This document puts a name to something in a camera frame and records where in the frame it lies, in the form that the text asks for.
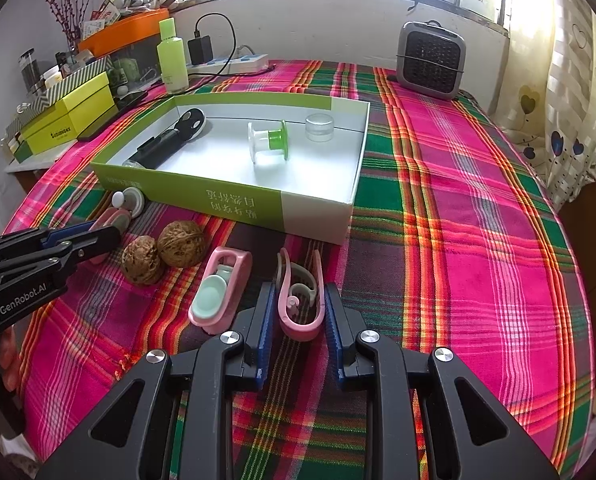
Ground white ball stand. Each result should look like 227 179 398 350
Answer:
112 187 146 220

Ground colourful card packets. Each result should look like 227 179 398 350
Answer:
80 0 121 41

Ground grey white striped box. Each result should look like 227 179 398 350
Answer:
5 55 114 131

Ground green white cardboard box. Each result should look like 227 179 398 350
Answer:
89 91 371 247

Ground green plastic bottle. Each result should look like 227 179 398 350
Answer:
157 17 189 95

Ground green white spool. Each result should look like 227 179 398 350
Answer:
247 120 291 163

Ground pink curved clip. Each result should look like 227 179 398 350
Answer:
276 247 326 342

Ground black charger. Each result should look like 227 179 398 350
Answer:
188 35 215 66

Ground plaid blanket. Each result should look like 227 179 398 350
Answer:
3 57 596 480

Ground clear round jar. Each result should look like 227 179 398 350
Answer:
305 114 339 143

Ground white power strip with charger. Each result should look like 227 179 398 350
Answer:
188 12 279 96

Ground brown walnut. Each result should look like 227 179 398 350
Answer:
157 220 207 268
121 236 159 286

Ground orange box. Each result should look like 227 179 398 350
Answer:
78 7 170 56

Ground black perforated disc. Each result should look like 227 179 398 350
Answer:
175 109 209 138

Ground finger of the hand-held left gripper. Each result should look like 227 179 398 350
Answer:
0 226 121 286
0 224 99 266

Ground dried flower branches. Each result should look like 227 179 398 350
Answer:
35 0 89 48

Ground white side shelf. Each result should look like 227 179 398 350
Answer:
5 137 79 173

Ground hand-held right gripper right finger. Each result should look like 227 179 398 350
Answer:
323 282 561 480

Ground black tube device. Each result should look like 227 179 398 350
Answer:
123 127 191 171

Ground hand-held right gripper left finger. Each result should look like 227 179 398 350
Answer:
35 281 279 480

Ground person's left hand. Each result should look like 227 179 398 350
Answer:
0 327 21 386

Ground heart print curtain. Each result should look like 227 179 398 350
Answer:
492 0 596 213

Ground grey space heater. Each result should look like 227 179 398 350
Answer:
395 20 467 101

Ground yellow-green box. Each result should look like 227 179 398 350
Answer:
19 71 118 157

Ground black smartphone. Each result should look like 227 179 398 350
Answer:
78 89 149 141

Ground green rounded object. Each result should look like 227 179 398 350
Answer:
110 60 139 86

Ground dark glass jar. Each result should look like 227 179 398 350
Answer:
19 49 39 91

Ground pink case with teal cup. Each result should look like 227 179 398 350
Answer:
188 246 253 335

